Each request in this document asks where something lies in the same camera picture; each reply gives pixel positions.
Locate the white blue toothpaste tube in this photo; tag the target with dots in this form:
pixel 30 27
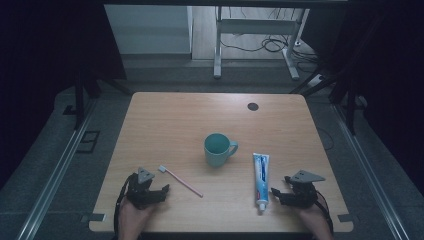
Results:
pixel 261 181

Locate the person's left hand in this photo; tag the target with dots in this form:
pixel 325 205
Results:
pixel 133 216

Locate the pink toothbrush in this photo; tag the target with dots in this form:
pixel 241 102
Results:
pixel 183 182

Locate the metal floor rail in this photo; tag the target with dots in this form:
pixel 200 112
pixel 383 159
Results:
pixel 366 173
pixel 53 180

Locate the person's right hand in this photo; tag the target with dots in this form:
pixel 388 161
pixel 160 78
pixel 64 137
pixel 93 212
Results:
pixel 313 216

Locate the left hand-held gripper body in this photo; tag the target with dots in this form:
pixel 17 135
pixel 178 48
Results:
pixel 140 195

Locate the teal mug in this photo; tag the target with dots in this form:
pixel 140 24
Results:
pixel 216 151

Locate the black metal stand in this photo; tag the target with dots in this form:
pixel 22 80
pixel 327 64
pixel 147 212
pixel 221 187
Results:
pixel 350 106
pixel 79 100

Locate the white metal desk frame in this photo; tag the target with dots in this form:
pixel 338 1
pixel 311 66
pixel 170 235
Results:
pixel 256 26

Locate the dark curtain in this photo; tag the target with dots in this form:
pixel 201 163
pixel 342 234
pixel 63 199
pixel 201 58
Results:
pixel 40 66
pixel 393 83

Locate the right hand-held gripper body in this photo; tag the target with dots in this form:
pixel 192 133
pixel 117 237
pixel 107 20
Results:
pixel 304 195

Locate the dark round table grommet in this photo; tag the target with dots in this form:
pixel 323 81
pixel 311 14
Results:
pixel 253 106

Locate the white panel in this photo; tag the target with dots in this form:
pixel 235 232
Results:
pixel 146 30

